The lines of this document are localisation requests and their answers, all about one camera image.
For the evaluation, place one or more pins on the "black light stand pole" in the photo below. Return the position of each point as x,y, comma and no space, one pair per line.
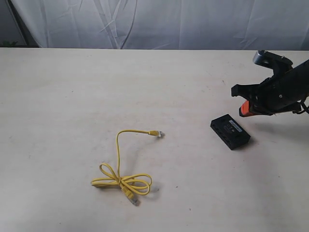
24,31

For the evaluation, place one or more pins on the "black network switch box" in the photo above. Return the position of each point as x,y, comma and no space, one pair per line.
230,132

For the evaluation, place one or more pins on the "green plant leaves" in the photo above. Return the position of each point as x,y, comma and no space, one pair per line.
8,43

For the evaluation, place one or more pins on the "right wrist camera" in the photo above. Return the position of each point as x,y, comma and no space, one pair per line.
278,64

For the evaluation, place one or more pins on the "white wrinkled backdrop curtain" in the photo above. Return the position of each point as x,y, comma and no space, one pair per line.
168,24

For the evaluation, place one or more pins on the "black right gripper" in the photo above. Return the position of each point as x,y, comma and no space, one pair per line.
277,94

